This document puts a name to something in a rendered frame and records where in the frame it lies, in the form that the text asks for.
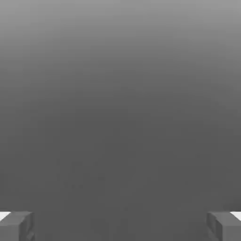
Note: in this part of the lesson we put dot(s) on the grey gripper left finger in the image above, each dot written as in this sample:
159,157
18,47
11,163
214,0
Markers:
13,227

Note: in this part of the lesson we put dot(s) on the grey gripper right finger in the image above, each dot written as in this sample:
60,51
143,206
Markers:
226,227

